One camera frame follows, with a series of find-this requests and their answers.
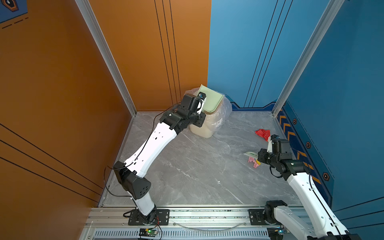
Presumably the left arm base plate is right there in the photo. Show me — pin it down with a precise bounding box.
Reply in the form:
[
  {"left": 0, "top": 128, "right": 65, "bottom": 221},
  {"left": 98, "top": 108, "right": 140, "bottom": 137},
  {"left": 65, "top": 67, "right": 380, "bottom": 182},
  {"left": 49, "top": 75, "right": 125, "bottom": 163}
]
[{"left": 128, "top": 209, "right": 170, "bottom": 226}]

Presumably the green plastic dustpan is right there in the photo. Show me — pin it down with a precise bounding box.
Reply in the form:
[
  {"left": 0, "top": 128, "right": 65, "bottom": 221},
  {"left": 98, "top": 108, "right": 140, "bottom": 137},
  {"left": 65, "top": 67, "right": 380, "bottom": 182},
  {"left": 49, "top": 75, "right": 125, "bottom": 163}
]
[{"left": 198, "top": 85, "right": 224, "bottom": 114}]

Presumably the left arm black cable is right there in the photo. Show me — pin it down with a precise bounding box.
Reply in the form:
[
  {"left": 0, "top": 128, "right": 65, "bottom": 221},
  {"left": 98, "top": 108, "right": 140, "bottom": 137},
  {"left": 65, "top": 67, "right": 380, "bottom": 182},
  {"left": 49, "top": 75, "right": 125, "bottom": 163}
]
[{"left": 103, "top": 103, "right": 181, "bottom": 199}]

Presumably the right circuit board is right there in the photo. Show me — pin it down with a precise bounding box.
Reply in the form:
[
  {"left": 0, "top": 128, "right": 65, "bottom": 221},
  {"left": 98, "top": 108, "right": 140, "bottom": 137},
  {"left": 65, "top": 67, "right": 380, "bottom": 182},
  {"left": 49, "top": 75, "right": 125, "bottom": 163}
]
[{"left": 267, "top": 228, "right": 285, "bottom": 240}]

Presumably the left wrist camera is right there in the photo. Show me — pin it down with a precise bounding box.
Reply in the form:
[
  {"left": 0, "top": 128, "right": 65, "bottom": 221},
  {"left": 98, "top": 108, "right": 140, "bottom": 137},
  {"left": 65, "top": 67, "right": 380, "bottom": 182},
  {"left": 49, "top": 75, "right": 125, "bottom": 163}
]
[{"left": 197, "top": 92, "right": 207, "bottom": 115}]

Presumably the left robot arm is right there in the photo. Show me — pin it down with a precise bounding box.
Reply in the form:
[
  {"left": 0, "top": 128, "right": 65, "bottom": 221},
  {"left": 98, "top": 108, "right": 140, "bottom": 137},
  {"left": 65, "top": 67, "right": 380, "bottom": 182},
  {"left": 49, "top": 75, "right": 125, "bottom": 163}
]
[{"left": 112, "top": 92, "right": 207, "bottom": 225}]

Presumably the aluminium corner post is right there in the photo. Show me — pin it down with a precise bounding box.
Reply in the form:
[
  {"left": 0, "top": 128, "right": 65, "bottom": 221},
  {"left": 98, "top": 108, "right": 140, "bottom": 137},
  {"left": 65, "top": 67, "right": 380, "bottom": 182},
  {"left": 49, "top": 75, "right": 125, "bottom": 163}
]
[
  {"left": 272, "top": 0, "right": 345, "bottom": 117},
  {"left": 75, "top": 0, "right": 137, "bottom": 117}
]

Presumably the red paper scrap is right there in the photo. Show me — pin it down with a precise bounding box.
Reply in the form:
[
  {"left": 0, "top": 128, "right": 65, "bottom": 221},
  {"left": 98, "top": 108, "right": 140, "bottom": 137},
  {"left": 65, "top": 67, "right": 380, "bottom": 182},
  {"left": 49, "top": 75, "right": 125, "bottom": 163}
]
[{"left": 255, "top": 129, "right": 271, "bottom": 142}]

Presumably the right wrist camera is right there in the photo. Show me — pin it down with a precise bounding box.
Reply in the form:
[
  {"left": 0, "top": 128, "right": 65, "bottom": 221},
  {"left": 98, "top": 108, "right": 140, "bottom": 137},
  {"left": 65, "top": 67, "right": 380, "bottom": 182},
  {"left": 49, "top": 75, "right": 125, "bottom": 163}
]
[{"left": 267, "top": 135, "right": 280, "bottom": 153}]

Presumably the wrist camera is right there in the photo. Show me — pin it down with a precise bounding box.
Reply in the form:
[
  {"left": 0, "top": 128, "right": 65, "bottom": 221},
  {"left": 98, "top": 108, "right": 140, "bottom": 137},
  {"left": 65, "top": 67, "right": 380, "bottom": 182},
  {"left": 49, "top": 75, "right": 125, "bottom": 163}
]
[
  {"left": 197, "top": 92, "right": 207, "bottom": 115},
  {"left": 267, "top": 135, "right": 280, "bottom": 153}
]

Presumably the left aluminium corner post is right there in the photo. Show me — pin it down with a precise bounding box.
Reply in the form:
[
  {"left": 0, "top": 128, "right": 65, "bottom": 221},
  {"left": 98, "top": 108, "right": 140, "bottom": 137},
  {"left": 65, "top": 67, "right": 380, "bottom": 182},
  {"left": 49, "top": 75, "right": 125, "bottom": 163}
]
[{"left": 75, "top": 0, "right": 137, "bottom": 117}]

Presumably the clear plastic bin liner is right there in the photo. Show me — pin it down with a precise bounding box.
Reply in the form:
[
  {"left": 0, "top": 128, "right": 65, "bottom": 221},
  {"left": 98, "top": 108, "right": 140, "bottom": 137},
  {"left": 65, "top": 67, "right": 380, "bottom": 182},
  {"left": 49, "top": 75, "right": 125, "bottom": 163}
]
[{"left": 185, "top": 87, "right": 233, "bottom": 132}]

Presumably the small pink paper scrap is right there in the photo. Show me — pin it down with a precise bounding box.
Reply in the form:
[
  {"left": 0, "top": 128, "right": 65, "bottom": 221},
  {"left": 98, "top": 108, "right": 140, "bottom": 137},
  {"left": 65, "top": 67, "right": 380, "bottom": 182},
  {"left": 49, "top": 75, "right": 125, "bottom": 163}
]
[{"left": 248, "top": 158, "right": 258, "bottom": 169}]

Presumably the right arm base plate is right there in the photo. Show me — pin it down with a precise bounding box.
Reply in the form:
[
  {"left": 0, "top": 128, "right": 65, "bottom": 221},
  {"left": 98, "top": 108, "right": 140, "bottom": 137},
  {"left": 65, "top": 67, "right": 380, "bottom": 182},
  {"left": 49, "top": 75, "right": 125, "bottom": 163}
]
[{"left": 248, "top": 209, "right": 281, "bottom": 226}]

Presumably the left green circuit board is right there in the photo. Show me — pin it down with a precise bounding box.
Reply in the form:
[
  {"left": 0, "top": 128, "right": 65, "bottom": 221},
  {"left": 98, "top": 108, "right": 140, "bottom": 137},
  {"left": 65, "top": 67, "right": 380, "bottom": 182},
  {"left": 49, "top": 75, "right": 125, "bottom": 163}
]
[{"left": 139, "top": 228, "right": 159, "bottom": 239}]

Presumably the right aluminium corner post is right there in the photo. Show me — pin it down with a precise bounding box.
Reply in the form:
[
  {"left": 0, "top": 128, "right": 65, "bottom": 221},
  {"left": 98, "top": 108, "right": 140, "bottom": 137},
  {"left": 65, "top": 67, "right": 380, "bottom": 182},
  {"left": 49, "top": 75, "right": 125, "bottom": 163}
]
[{"left": 272, "top": 0, "right": 345, "bottom": 117}]

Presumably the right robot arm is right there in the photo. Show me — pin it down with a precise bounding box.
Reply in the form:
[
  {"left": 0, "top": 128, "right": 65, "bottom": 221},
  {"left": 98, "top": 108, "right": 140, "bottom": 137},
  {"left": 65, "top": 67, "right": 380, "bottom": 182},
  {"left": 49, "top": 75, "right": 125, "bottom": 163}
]
[{"left": 258, "top": 135, "right": 360, "bottom": 240}]

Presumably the green hand brush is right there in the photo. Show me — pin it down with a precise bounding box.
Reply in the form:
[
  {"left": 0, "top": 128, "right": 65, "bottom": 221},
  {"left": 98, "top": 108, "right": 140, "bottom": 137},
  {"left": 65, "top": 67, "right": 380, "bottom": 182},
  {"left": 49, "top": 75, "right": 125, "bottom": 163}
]
[{"left": 244, "top": 152, "right": 258, "bottom": 159}]

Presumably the aluminium front rail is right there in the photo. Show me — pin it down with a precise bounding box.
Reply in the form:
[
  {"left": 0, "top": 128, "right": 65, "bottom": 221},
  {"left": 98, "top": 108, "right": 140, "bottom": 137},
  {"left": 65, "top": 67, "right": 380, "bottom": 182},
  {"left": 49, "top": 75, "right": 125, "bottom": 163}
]
[{"left": 78, "top": 206, "right": 343, "bottom": 240}]

